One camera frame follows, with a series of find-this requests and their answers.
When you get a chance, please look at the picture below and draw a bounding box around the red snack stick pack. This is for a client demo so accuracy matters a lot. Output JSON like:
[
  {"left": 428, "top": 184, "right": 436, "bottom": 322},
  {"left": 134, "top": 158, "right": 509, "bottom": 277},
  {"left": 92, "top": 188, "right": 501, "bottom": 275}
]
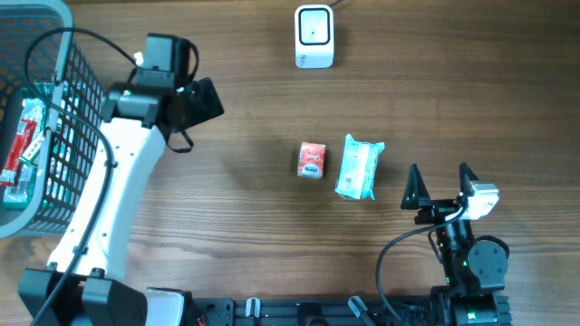
[{"left": 1, "top": 119, "right": 37, "bottom": 187}]

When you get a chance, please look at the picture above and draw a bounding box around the white green candy pack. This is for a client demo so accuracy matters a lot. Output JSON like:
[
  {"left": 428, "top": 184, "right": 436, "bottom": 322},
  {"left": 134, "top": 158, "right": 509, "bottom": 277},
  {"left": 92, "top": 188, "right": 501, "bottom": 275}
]
[{"left": 19, "top": 131, "right": 45, "bottom": 165}]

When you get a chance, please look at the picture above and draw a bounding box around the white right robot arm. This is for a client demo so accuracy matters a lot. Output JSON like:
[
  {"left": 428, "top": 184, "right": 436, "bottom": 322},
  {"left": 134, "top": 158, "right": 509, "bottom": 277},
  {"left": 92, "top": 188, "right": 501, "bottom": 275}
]
[{"left": 401, "top": 163, "right": 510, "bottom": 325}]

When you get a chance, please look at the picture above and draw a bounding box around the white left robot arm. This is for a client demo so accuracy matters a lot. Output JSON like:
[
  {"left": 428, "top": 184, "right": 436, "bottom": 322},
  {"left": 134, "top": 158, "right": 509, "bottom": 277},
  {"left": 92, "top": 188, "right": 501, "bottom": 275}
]
[{"left": 19, "top": 34, "right": 224, "bottom": 325}]

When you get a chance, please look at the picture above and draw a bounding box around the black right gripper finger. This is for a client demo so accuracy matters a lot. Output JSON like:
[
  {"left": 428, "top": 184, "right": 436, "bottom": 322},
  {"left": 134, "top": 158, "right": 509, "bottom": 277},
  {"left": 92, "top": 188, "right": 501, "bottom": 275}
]
[
  {"left": 459, "top": 162, "right": 479, "bottom": 197},
  {"left": 401, "top": 164, "right": 430, "bottom": 210}
]

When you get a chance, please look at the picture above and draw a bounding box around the white barcode scanner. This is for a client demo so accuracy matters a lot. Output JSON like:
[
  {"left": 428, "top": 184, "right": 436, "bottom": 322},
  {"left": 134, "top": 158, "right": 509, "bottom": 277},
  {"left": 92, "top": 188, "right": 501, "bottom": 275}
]
[{"left": 295, "top": 5, "right": 334, "bottom": 69}]

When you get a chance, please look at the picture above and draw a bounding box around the orange small snack box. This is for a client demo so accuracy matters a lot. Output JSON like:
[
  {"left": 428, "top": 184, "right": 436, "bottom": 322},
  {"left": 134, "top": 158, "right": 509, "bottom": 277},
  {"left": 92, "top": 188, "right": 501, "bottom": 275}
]
[{"left": 297, "top": 142, "right": 326, "bottom": 178}]

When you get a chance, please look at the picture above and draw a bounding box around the teal tissue pack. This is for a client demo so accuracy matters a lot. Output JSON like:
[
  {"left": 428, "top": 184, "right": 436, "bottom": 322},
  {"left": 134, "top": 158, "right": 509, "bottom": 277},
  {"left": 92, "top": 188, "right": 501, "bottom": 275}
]
[{"left": 334, "top": 134, "right": 385, "bottom": 200}]

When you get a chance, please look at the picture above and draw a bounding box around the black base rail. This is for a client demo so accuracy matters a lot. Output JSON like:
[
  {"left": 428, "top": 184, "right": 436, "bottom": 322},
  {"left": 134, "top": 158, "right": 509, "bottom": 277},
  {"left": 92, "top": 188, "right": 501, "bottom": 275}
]
[{"left": 192, "top": 294, "right": 513, "bottom": 326}]

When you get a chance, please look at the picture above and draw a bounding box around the grey plastic shopping basket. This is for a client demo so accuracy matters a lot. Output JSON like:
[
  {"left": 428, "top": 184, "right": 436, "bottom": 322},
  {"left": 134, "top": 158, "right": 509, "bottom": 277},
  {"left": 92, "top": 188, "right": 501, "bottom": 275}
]
[{"left": 1, "top": 1, "right": 104, "bottom": 238}]

